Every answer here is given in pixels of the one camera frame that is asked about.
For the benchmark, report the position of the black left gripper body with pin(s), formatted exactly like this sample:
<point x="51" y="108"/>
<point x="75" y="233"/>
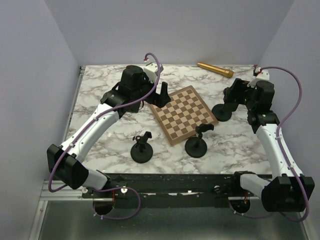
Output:
<point x="153" y="98"/>

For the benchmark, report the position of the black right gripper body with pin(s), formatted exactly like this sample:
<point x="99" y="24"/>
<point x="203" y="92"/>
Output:
<point x="251" y="103"/>

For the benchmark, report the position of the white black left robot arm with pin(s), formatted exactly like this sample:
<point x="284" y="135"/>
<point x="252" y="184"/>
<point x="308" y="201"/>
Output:
<point x="137" y="85"/>

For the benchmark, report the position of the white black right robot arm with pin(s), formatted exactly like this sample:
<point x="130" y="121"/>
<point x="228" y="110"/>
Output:
<point x="275" y="162"/>

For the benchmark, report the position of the gold microphone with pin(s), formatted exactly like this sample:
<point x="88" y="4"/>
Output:
<point x="218" y="70"/>

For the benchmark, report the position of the wooden chessboard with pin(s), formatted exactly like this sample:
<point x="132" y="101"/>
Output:
<point x="179" y="118"/>

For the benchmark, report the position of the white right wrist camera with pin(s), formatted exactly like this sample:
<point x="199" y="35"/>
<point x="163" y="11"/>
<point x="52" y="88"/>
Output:
<point x="260" y="75"/>

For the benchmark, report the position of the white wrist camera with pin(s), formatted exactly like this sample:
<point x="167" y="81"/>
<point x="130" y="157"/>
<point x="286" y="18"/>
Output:
<point x="260" y="75"/>
<point x="151" y="70"/>

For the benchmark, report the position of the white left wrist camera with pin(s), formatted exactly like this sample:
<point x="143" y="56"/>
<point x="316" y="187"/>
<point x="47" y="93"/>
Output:
<point x="151" y="70"/>

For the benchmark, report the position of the black mounting base plate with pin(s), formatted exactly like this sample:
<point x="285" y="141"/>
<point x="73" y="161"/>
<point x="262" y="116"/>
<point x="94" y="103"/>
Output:
<point x="131" y="190"/>

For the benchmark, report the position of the aluminium rail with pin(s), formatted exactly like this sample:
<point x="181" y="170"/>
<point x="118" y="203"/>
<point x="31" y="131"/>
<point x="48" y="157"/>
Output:
<point x="277" y="194"/>

